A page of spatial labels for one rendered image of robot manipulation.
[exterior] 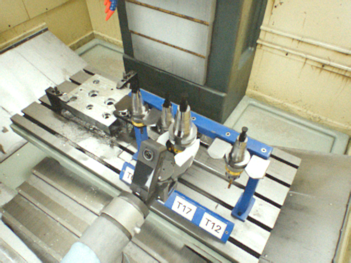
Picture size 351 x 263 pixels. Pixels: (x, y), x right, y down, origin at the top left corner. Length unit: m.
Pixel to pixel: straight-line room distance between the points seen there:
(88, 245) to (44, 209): 0.80
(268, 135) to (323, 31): 0.61
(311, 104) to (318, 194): 0.66
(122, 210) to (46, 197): 0.84
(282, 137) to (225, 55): 0.65
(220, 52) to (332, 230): 0.85
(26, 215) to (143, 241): 0.52
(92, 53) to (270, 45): 1.38
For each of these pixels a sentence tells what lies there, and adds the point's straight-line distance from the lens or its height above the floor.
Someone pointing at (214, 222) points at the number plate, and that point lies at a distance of 0.94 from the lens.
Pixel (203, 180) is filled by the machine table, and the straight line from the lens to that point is 1.06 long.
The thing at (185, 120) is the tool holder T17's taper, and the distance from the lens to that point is 0.56.
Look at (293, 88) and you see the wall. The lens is 1.74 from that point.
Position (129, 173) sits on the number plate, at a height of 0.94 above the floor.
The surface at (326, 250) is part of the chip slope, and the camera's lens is 1.13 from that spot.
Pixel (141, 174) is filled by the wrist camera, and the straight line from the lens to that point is 0.53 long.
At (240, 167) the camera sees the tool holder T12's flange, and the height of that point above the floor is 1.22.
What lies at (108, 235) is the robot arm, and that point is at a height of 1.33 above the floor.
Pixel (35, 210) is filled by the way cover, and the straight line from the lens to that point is 1.35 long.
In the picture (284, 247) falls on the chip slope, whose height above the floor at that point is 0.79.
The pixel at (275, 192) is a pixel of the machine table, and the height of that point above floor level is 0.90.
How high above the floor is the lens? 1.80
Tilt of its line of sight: 48 degrees down
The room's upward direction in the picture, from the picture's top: straight up
